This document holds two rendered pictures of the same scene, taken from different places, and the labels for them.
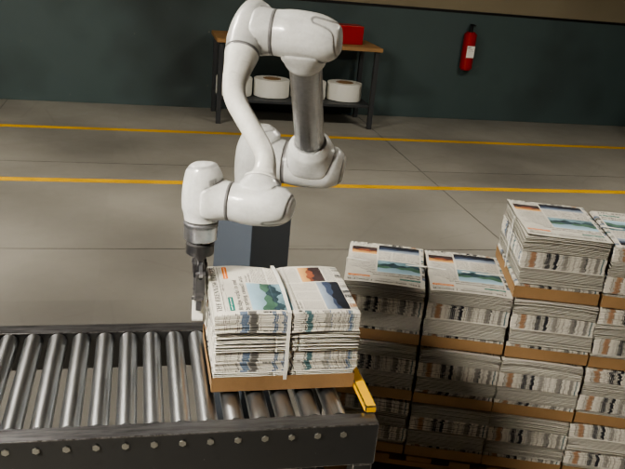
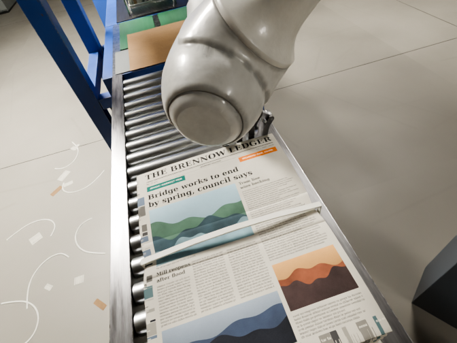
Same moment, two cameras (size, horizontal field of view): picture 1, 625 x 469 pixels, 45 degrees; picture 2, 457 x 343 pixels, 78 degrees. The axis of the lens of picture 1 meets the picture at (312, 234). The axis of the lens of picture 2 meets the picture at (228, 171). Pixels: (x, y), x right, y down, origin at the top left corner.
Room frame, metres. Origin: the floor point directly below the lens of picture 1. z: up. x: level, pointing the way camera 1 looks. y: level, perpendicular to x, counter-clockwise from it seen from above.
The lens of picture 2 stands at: (1.87, -0.14, 1.41)
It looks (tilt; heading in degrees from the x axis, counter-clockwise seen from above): 48 degrees down; 97
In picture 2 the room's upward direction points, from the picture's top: 12 degrees counter-clockwise
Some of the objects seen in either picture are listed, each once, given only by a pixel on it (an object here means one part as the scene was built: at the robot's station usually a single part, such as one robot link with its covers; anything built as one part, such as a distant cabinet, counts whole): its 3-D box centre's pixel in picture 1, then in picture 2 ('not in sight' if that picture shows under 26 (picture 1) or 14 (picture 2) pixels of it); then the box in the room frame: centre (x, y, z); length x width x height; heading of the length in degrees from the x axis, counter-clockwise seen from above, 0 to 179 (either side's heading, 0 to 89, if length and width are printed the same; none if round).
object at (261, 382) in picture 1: (235, 355); not in sight; (1.81, 0.18, 0.83); 0.29 x 0.16 x 0.04; 14
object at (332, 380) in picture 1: (313, 353); not in sight; (1.86, -0.04, 0.83); 0.29 x 0.16 x 0.04; 14
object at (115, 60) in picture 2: not in sight; (162, 42); (1.46, 1.50, 0.75); 0.70 x 0.65 x 0.10; 104
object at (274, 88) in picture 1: (293, 71); not in sight; (8.55, 0.38, 0.55); 1.80 x 0.70 x 1.10; 104
